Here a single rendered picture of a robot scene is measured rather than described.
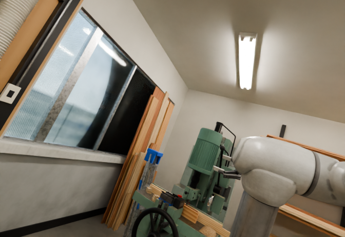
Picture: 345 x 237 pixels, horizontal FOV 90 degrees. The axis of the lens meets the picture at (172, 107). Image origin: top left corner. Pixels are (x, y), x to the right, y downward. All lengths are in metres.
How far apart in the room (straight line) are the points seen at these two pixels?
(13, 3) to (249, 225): 1.64
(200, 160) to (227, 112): 2.64
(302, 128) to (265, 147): 3.32
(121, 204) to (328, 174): 2.50
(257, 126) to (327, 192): 3.19
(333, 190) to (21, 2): 1.73
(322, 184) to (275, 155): 0.12
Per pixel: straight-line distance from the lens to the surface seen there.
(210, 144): 1.29
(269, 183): 0.57
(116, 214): 2.85
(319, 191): 0.61
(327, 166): 0.61
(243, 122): 3.76
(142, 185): 2.21
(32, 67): 1.71
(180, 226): 1.26
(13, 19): 1.55
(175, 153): 3.87
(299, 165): 0.58
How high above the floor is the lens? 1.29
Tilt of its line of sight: 12 degrees up
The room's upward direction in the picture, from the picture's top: 22 degrees clockwise
